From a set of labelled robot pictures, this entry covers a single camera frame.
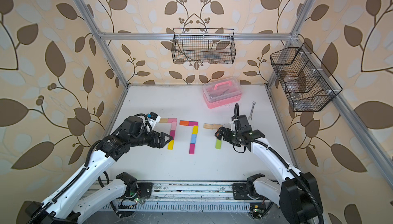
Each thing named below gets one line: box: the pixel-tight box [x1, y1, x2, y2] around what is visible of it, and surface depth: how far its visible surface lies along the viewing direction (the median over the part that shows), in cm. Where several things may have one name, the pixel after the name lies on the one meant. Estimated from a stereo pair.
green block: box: [215, 138, 223, 150], surface depth 91 cm
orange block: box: [179, 120, 190, 126], surface depth 101 cm
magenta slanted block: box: [189, 143, 195, 155], surface depth 89 cm
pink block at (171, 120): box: [167, 118, 178, 124], surface depth 102 cm
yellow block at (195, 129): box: [191, 125, 200, 136], surface depth 99 cm
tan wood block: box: [212, 123, 223, 130], surface depth 98 cm
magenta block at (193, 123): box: [188, 121, 199, 127], surface depth 101 cm
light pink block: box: [170, 121, 178, 131], surface depth 101 cm
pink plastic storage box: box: [202, 76, 243, 109], surface depth 106 cm
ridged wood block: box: [203, 123, 214, 130], surface depth 100 cm
